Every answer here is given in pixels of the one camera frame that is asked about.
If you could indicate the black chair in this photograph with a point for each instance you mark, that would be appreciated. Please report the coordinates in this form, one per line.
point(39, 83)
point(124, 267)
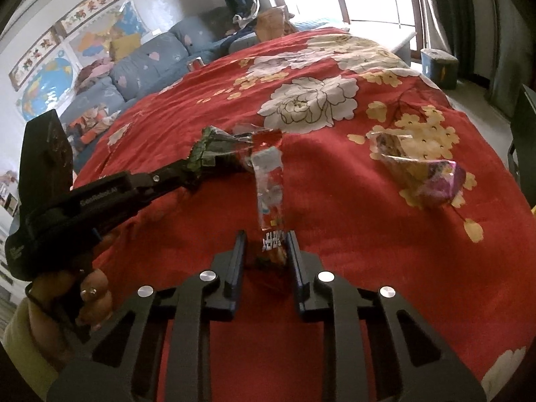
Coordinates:
point(525, 134)

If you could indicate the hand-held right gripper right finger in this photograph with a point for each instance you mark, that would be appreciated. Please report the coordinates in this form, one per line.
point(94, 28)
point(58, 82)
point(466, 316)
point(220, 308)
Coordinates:
point(292, 259)

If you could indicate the blue storage stool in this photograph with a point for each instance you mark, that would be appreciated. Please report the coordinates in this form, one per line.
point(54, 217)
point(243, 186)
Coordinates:
point(439, 69)

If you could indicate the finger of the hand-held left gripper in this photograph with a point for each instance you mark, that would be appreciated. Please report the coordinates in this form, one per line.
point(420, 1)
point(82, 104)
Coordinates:
point(161, 182)

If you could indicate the red floral table cloth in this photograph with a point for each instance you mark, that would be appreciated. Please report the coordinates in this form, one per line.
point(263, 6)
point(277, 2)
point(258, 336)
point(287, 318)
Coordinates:
point(335, 226)

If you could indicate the purple clear snack wrapper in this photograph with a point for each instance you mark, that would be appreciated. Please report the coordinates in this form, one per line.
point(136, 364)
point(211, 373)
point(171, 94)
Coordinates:
point(439, 184)

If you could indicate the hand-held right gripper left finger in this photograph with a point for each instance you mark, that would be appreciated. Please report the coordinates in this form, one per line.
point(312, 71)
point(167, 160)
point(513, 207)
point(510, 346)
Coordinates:
point(239, 259)

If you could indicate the person's left forearm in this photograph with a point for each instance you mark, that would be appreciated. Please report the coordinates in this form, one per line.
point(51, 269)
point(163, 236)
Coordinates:
point(16, 343)

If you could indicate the long picture strip poster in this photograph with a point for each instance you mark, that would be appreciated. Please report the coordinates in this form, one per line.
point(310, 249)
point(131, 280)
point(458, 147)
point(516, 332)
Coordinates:
point(88, 8)
point(33, 56)

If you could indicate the white coffee table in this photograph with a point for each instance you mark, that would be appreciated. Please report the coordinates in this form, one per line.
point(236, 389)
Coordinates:
point(402, 42)

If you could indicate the colourful wall map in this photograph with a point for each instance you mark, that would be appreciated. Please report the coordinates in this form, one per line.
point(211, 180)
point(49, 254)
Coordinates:
point(121, 25)

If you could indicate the dark window curtain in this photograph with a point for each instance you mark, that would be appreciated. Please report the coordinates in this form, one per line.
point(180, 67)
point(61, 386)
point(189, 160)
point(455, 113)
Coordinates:
point(469, 21)

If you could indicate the blue world map poster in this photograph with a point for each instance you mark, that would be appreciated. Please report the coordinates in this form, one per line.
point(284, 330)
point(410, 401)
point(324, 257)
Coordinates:
point(46, 88)

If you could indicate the clear wrapper with red print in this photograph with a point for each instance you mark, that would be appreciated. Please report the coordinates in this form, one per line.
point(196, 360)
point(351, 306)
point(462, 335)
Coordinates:
point(268, 188)

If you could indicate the blue sofa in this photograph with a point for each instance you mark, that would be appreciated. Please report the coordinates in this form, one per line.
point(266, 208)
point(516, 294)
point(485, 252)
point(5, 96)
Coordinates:
point(159, 58)

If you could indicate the brown paper bag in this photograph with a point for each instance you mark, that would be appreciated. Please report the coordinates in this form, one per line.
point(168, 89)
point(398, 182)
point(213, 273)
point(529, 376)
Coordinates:
point(272, 25)

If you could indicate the dark green snack wrapper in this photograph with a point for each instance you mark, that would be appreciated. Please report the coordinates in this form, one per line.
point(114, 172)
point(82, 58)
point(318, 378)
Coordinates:
point(209, 150)

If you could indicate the person's left hand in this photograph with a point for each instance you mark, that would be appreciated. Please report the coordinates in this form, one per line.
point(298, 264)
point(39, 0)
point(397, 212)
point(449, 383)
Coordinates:
point(98, 297)

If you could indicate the pile of clothes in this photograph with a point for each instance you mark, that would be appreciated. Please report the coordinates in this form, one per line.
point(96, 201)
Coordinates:
point(94, 73)

